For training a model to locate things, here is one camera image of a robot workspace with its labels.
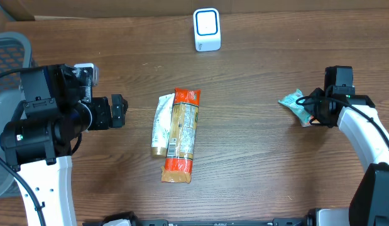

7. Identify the teal snack packet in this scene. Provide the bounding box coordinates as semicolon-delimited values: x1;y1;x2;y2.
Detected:
278;89;313;127

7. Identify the white shampoo tube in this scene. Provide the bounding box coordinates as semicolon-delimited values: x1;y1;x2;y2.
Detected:
151;94;175;158

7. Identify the orange spaghetti packet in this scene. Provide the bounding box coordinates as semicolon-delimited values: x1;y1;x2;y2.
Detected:
162;88;201;183

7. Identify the orange tissue packet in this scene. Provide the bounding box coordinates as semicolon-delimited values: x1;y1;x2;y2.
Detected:
309;116;321;126

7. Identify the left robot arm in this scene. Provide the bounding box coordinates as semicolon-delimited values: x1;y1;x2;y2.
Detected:
0;63;128;225

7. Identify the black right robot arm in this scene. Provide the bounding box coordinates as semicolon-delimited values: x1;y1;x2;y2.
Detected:
296;66;389;226

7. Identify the white barcode scanner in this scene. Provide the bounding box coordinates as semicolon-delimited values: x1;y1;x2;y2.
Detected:
193;8;221;52

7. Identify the dark grey plastic basket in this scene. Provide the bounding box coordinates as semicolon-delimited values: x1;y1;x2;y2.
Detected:
0;32;33;198

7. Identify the brown cardboard backboard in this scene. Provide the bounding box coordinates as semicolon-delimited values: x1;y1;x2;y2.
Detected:
0;0;389;21

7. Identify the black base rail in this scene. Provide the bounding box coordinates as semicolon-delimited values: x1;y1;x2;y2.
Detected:
82;212;363;226

